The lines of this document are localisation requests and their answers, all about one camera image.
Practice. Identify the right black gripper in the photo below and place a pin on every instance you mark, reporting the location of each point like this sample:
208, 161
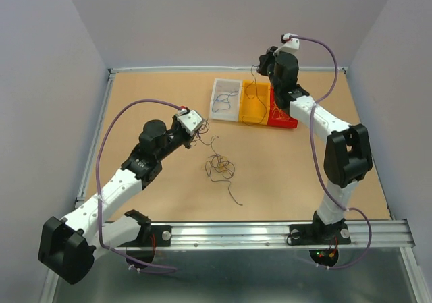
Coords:
264, 59

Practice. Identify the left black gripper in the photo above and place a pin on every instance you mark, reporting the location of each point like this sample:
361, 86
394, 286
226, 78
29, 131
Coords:
189, 139

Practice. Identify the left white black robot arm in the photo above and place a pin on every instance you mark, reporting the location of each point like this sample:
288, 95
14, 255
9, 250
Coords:
66, 245

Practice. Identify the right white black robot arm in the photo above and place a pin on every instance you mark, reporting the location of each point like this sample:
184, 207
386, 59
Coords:
347, 157

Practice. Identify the yellow plastic bin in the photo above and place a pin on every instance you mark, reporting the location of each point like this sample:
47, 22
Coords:
254, 103

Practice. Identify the red plastic bin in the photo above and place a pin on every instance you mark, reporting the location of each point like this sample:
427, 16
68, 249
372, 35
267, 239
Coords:
277, 118

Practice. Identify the white plastic bin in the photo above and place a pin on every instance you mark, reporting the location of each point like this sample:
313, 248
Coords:
225, 100

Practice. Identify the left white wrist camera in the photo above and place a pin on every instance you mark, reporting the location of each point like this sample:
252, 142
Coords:
190, 120

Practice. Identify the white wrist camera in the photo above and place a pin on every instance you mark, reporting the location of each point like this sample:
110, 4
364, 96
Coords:
290, 43
190, 120

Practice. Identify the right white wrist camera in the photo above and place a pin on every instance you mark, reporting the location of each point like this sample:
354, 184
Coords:
290, 43

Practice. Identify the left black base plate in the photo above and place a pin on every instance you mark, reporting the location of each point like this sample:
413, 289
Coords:
154, 236

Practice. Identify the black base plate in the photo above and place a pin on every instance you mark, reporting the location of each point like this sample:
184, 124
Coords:
154, 236
314, 234

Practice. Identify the aluminium front rail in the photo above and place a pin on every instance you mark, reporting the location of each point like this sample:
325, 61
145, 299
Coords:
275, 235

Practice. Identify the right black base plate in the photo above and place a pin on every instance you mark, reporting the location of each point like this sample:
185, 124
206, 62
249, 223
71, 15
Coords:
314, 234

